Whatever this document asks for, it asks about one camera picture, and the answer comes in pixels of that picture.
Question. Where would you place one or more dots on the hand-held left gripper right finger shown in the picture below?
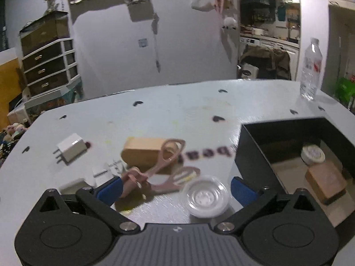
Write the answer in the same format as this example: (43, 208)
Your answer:
(240, 191)

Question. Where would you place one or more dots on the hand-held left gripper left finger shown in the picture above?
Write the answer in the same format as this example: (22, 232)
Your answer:
(110, 191)

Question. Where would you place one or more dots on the clear round plastic dish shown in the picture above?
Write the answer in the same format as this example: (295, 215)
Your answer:
(205, 196)

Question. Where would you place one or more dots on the black box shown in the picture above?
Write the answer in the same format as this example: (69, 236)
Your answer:
(251, 155)

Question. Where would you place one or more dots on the pink scissors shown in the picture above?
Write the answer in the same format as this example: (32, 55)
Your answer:
(163, 169)

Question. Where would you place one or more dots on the white plug charger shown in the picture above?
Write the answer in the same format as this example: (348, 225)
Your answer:
(71, 146)

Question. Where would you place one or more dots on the white paper card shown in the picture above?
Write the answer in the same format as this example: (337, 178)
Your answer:
(104, 171)

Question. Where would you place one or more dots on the tan wooden block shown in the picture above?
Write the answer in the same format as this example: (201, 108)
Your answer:
(141, 151)

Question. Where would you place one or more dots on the white round jar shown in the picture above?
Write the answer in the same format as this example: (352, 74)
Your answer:
(312, 155)

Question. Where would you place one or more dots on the brown wooden block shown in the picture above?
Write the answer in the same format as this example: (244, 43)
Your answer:
(326, 182)

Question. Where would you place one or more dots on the pile of stuffed toys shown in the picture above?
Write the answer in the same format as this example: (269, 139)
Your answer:
(12, 137)

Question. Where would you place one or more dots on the white small appliance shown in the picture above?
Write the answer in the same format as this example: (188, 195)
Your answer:
(249, 71)

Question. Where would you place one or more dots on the brown clothes pile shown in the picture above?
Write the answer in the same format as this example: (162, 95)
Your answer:
(270, 59)

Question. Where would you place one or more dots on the clear water bottle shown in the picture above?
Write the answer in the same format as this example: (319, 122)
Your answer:
(310, 72)

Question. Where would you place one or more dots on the yellow wooden panel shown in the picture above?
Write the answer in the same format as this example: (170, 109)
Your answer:
(8, 91)

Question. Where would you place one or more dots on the green plastic object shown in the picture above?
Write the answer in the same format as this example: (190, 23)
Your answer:
(346, 88)

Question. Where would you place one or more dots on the dark drawer cabinet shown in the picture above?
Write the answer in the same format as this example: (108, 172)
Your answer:
(45, 58)

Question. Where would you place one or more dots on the white washing machine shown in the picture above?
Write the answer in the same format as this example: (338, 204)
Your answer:
(251, 41)

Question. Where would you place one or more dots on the white plush toy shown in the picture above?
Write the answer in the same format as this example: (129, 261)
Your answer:
(229, 23)

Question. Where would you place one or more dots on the wall outlet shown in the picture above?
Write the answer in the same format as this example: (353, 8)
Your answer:
(142, 43)

